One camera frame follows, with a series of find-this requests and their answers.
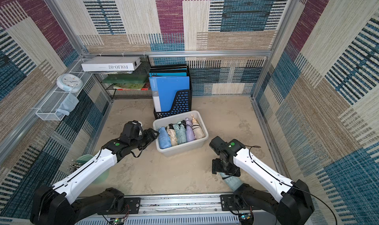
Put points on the white wire basket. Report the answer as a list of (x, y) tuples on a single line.
[(47, 109)]

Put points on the mint green umbrella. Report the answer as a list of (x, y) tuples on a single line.
[(180, 129)]

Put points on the purple umbrella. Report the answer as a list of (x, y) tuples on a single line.
[(189, 131)]

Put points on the beige umbrella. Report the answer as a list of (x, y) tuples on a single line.
[(196, 128)]

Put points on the black file holder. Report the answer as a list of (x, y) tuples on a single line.
[(182, 101)]

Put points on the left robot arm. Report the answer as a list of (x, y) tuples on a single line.
[(60, 204)]

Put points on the white round clock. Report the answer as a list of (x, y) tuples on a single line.
[(69, 83)]

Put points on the black wire shelf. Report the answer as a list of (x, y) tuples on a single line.
[(127, 84)]

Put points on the white plastic storage box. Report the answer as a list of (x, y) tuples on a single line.
[(173, 150)]

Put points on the blue umbrella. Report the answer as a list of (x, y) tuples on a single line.
[(164, 138)]

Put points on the white folio box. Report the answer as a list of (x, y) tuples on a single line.
[(111, 64)]

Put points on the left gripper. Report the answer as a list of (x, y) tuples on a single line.
[(150, 136)]

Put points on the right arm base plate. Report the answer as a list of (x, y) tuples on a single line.
[(228, 202)]

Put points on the cream umbrella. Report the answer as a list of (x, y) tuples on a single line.
[(172, 135)]

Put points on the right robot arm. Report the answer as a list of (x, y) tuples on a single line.
[(256, 185)]

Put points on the light blue cloth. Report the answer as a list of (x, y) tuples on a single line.
[(67, 105)]

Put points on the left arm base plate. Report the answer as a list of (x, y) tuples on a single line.
[(131, 205)]

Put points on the green open umbrella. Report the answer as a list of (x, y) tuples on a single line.
[(76, 164)]

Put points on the blue folder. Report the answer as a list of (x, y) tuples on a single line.
[(165, 88)]

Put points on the teal umbrella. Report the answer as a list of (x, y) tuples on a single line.
[(233, 182)]

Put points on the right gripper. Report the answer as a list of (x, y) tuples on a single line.
[(221, 169)]

